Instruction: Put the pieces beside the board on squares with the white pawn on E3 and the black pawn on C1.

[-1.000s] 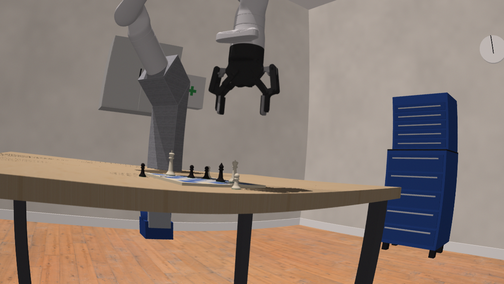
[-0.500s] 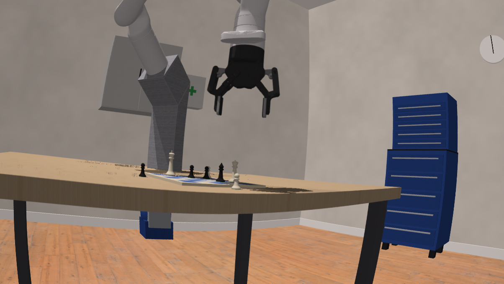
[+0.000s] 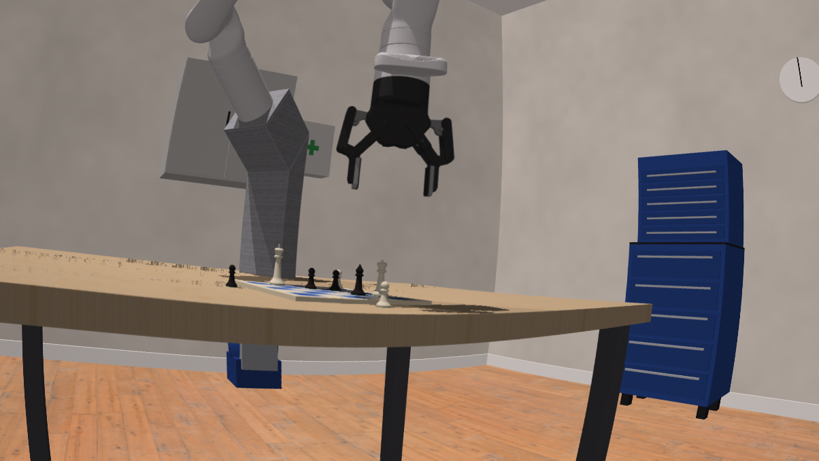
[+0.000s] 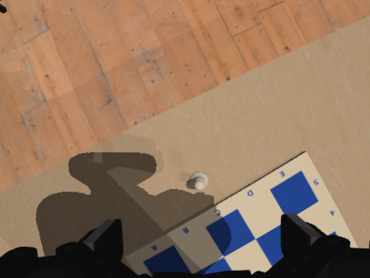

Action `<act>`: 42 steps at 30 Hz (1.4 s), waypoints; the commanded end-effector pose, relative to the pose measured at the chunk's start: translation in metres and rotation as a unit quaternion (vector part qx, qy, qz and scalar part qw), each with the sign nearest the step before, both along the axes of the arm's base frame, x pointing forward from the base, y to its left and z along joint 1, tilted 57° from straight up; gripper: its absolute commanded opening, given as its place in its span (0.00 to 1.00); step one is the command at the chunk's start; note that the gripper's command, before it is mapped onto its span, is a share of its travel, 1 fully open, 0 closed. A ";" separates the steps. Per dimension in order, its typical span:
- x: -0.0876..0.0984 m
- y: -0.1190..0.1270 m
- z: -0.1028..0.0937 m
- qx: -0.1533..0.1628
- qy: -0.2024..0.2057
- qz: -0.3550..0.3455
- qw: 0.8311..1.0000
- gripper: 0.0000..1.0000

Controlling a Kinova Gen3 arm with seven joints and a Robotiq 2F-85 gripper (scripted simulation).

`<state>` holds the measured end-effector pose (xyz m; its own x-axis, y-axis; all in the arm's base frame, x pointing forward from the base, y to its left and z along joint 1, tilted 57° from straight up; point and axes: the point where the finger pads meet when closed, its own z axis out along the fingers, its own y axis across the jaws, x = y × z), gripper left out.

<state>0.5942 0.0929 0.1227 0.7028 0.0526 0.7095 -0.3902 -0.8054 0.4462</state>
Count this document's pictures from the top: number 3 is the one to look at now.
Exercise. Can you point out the blue and cream chessboard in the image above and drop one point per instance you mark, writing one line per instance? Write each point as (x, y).
(324, 295)

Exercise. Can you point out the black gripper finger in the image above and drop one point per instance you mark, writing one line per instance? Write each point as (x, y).
(443, 129)
(353, 117)

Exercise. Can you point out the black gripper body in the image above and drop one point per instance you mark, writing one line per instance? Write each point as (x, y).
(403, 98)

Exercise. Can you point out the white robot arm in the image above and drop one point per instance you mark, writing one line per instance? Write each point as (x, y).
(406, 31)

